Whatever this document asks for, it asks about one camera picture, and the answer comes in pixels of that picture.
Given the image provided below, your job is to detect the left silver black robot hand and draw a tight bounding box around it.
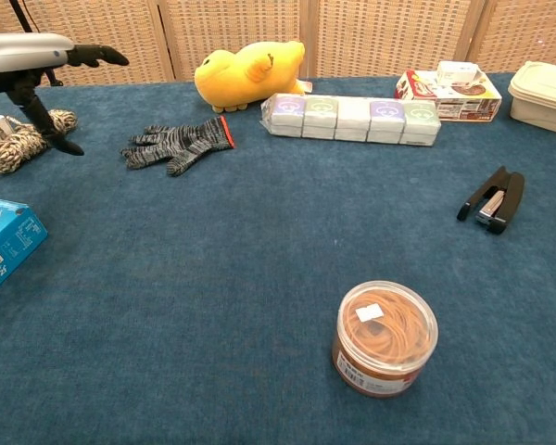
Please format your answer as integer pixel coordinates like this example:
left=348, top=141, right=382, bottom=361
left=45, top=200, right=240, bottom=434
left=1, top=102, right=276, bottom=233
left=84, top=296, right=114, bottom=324
left=0, top=32, right=131, bottom=157

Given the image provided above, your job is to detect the grey knitted work glove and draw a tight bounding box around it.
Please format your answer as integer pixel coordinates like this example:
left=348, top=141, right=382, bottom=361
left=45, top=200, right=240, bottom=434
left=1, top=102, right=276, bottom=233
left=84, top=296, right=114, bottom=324
left=120, top=115, right=237, bottom=178

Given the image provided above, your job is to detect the blue printed carton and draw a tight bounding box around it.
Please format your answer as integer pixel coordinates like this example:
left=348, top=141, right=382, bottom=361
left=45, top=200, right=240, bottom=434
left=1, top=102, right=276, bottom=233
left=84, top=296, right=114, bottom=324
left=0, top=194, right=49, bottom=305

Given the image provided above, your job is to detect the yellow plush toy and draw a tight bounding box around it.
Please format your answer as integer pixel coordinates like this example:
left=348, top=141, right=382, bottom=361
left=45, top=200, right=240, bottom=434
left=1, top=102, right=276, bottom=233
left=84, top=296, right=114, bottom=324
left=194, top=40, right=313, bottom=114

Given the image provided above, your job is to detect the blue felt table cover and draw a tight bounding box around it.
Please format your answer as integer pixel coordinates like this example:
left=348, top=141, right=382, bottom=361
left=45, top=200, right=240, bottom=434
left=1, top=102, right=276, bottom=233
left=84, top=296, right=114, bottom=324
left=0, top=71, right=556, bottom=445

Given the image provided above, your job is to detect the wrapped tissue packet multipack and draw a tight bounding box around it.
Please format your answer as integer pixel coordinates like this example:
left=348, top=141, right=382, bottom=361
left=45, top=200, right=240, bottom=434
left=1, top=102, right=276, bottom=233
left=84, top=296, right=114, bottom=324
left=259, top=92, right=442, bottom=148

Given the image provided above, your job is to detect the woven rattan folding screen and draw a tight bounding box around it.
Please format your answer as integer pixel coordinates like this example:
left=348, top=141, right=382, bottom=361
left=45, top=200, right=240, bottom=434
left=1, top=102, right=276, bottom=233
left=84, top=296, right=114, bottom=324
left=0, top=0, right=556, bottom=88

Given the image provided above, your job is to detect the small white box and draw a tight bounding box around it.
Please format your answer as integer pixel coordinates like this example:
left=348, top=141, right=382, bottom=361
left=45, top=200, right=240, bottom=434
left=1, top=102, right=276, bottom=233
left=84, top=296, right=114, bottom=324
left=436, top=60, right=482, bottom=87

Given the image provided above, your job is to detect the red white snack box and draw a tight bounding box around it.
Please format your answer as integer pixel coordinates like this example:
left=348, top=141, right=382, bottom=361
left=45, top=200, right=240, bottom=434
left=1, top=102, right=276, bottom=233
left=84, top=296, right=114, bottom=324
left=394, top=69, right=503, bottom=123

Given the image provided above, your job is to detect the black stapler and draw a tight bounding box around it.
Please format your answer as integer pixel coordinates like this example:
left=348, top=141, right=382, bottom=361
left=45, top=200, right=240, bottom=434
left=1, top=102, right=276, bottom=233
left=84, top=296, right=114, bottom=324
left=457, top=165, right=526, bottom=235

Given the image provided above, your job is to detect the beige lidded food container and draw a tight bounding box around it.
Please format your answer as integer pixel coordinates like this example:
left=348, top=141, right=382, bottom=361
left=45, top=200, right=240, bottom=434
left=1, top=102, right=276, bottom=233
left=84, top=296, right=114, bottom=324
left=507, top=60, right=556, bottom=139

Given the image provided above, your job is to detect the coiled beige speckled rope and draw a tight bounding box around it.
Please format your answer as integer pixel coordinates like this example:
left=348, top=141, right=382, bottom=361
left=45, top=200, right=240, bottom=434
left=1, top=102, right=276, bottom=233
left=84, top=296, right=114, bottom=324
left=0, top=108, right=79, bottom=174

